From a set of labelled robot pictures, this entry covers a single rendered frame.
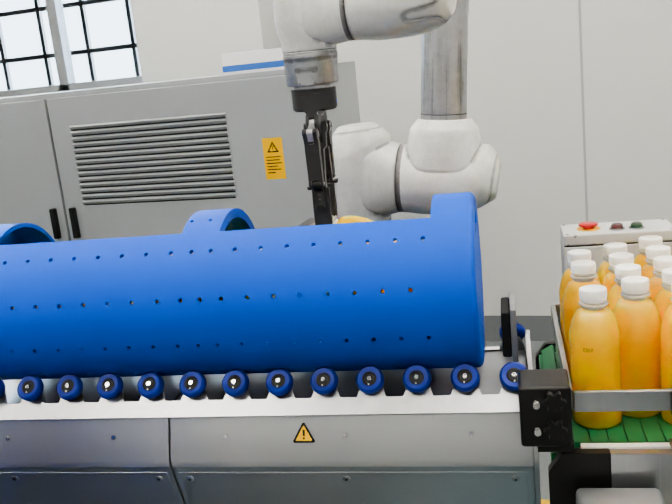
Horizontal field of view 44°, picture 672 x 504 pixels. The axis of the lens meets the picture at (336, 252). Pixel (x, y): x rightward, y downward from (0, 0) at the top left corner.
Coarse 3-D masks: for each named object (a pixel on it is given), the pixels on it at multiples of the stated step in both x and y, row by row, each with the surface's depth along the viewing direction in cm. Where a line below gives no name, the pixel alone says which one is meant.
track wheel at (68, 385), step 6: (66, 378) 144; (72, 378) 143; (78, 378) 143; (60, 384) 143; (66, 384) 143; (72, 384) 143; (78, 384) 143; (60, 390) 143; (66, 390) 143; (72, 390) 142; (78, 390) 143; (60, 396) 143; (66, 396) 142; (72, 396) 142
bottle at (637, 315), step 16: (624, 304) 122; (640, 304) 121; (624, 320) 122; (640, 320) 120; (656, 320) 121; (624, 336) 122; (640, 336) 121; (656, 336) 121; (624, 352) 122; (640, 352) 121; (656, 352) 122; (624, 368) 123; (640, 368) 122; (656, 368) 122; (624, 384) 124; (640, 384) 122; (656, 384) 123; (640, 416) 124
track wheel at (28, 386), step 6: (24, 378) 145; (30, 378) 145; (36, 378) 145; (18, 384) 145; (24, 384) 145; (30, 384) 145; (36, 384) 144; (42, 384) 145; (18, 390) 145; (24, 390) 144; (30, 390) 144; (36, 390) 144; (42, 390) 145; (24, 396) 144; (30, 396) 144; (36, 396) 144
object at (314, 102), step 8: (320, 88) 136; (328, 88) 136; (296, 96) 137; (304, 96) 136; (312, 96) 136; (320, 96) 136; (328, 96) 137; (336, 96) 139; (296, 104) 137; (304, 104) 136; (312, 104) 136; (320, 104) 136; (328, 104) 137; (336, 104) 139; (312, 112) 136; (320, 112) 138; (320, 120) 138; (320, 128) 138; (320, 136) 138
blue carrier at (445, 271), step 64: (0, 256) 141; (64, 256) 138; (128, 256) 135; (192, 256) 133; (256, 256) 130; (320, 256) 128; (384, 256) 126; (448, 256) 124; (0, 320) 138; (64, 320) 136; (128, 320) 134; (192, 320) 132; (256, 320) 130; (320, 320) 128; (384, 320) 126; (448, 320) 124
